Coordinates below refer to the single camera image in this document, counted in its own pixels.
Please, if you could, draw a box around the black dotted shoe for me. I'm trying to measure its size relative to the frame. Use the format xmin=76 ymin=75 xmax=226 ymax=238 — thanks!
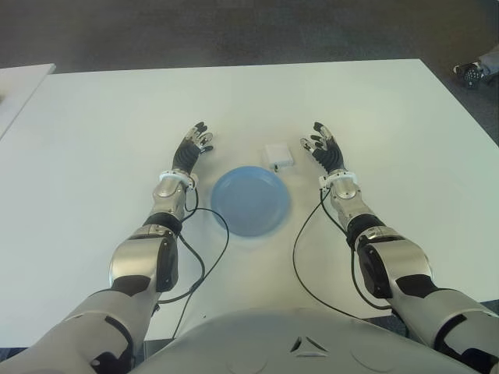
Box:
xmin=454 ymin=62 xmax=487 ymax=90

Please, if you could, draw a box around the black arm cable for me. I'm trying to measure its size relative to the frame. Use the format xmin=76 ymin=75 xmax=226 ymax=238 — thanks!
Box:
xmin=292 ymin=186 xmax=395 ymax=316
xmin=157 ymin=185 xmax=231 ymax=340

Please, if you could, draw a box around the blue plastic plate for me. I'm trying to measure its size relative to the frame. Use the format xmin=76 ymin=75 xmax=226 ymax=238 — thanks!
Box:
xmin=210 ymin=165 xmax=292 ymax=238

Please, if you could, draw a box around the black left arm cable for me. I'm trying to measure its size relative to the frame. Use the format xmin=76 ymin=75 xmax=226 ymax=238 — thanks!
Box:
xmin=157 ymin=185 xmax=231 ymax=340

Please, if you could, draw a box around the white charger plug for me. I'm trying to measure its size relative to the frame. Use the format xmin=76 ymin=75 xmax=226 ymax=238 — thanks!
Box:
xmin=260 ymin=144 xmax=296 ymax=172

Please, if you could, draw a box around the white side table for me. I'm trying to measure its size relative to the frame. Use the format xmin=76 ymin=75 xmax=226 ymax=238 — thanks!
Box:
xmin=0 ymin=63 xmax=57 ymax=139

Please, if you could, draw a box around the grey robot torso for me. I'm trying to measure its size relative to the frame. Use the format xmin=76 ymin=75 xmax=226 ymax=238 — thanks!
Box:
xmin=142 ymin=305 xmax=484 ymax=374

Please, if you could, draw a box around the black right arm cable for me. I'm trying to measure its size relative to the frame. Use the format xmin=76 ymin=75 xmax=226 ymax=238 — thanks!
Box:
xmin=292 ymin=186 xmax=395 ymax=316

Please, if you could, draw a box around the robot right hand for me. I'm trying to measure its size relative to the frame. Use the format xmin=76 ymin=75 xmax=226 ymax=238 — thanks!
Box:
xmin=299 ymin=121 xmax=346 ymax=175

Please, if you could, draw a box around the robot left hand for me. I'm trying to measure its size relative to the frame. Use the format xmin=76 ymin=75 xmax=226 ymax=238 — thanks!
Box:
xmin=172 ymin=122 xmax=215 ymax=173

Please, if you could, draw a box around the grey trouser leg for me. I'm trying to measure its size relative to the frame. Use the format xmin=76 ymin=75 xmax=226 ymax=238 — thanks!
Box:
xmin=477 ymin=50 xmax=499 ymax=77

